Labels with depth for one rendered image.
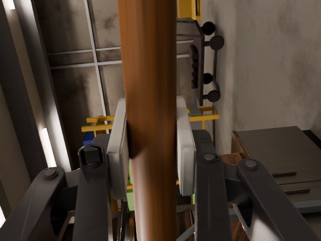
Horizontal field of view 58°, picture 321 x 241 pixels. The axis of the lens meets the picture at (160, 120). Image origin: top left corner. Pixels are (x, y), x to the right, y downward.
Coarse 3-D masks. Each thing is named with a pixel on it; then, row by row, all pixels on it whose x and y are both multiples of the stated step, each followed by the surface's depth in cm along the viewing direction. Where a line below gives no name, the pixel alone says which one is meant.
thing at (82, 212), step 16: (96, 144) 14; (80, 160) 13; (96, 160) 14; (80, 176) 13; (96, 176) 13; (80, 192) 12; (96, 192) 12; (80, 208) 11; (96, 208) 11; (80, 224) 10; (96, 224) 10; (80, 240) 10; (96, 240) 10; (112, 240) 12
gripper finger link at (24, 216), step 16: (48, 176) 13; (64, 176) 13; (32, 192) 12; (48, 192) 12; (16, 208) 11; (32, 208) 11; (48, 208) 11; (16, 224) 10; (32, 224) 10; (48, 224) 11; (64, 224) 13; (0, 240) 10; (16, 240) 10; (32, 240) 10; (48, 240) 11
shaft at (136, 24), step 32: (128, 0) 13; (160, 0) 13; (128, 32) 14; (160, 32) 14; (128, 64) 15; (160, 64) 15; (128, 96) 16; (160, 96) 15; (128, 128) 17; (160, 128) 16; (160, 160) 17; (160, 192) 18; (160, 224) 20
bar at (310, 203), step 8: (312, 200) 138; (320, 200) 138; (232, 208) 138; (304, 208) 135; (312, 208) 136; (320, 208) 136; (232, 216) 135; (184, 232) 142; (192, 232) 140; (176, 240) 143; (184, 240) 142
